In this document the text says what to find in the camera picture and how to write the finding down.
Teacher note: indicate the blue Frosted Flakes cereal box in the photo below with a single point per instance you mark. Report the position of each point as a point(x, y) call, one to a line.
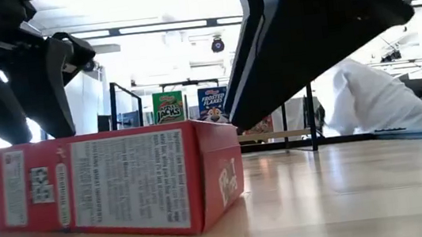
point(210, 98)

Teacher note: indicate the green Apple Jacks cereal box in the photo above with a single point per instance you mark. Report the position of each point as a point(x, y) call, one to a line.
point(168, 107)

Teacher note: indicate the wooden shelf black metal frame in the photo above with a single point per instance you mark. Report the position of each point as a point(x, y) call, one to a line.
point(276, 135)

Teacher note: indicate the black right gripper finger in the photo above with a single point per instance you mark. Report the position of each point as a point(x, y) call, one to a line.
point(243, 31)
point(305, 36)

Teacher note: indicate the person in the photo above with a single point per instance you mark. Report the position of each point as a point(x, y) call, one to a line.
point(380, 103)

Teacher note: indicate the grey-blue metal table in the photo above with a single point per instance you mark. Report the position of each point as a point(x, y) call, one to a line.
point(420, 134)

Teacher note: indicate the black ceiling dome camera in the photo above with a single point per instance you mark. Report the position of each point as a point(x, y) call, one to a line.
point(217, 45)

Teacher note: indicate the red Froot Loops cereal box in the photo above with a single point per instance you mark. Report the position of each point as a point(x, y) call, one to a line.
point(122, 180)

